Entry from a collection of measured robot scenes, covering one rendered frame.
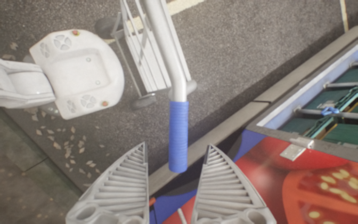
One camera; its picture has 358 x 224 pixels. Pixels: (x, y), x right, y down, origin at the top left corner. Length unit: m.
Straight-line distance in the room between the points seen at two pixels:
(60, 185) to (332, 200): 1.77
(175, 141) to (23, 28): 1.62
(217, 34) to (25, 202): 2.42
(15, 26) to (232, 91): 2.10
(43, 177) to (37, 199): 0.20
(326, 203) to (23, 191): 1.93
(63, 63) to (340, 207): 1.55
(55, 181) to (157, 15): 1.61
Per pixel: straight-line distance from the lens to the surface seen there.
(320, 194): 0.81
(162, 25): 0.24
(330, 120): 1.43
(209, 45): 1.77
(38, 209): 1.85
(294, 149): 0.96
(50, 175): 1.68
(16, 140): 1.66
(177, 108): 0.23
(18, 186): 1.80
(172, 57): 0.23
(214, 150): 0.17
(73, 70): 1.22
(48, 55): 1.29
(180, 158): 0.25
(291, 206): 0.77
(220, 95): 1.77
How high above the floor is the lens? 1.44
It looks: 70 degrees down
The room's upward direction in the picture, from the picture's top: 110 degrees clockwise
